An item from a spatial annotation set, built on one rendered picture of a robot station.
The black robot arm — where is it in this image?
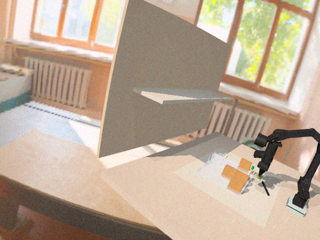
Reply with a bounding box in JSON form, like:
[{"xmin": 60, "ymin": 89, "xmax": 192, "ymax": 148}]
[{"xmin": 253, "ymin": 128, "xmax": 320, "ymax": 209}]

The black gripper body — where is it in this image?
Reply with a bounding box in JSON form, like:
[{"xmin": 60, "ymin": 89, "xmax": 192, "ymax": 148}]
[{"xmin": 257, "ymin": 150, "xmax": 275, "ymax": 172}]

